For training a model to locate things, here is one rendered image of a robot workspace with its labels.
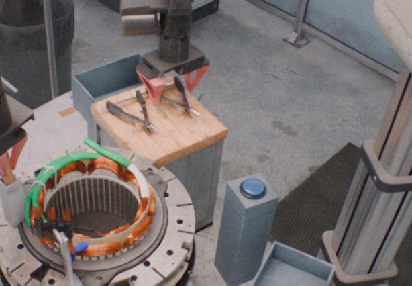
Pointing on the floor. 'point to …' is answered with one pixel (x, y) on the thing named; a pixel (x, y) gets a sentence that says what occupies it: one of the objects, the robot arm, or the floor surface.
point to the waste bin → (35, 74)
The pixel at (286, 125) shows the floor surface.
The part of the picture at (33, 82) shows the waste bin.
